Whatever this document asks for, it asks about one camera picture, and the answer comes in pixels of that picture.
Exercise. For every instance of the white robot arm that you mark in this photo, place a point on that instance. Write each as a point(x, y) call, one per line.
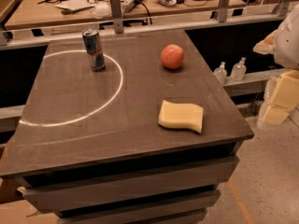
point(286, 47)

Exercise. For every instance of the white papers on desk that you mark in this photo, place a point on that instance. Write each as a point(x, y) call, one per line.
point(75, 4)

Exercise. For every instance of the dark drawer cabinet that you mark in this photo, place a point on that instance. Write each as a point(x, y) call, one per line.
point(89, 147)

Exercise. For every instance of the red orange apple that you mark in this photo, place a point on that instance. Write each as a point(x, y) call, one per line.
point(172, 56)

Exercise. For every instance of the red bull can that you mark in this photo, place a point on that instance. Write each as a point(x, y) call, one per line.
point(91, 40)

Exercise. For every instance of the right clear sanitizer bottle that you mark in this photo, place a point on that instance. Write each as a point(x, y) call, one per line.
point(239, 70)

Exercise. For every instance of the yellow sponge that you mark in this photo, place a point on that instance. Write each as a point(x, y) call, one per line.
point(181, 116)

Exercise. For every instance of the left clear sanitizer bottle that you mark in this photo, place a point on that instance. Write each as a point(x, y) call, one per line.
point(220, 73)

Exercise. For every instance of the clear sanitizer bottle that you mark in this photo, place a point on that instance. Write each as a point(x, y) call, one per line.
point(239, 70)
point(220, 73)

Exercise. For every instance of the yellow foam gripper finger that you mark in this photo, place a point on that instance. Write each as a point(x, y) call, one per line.
point(266, 46)
point(281, 97)

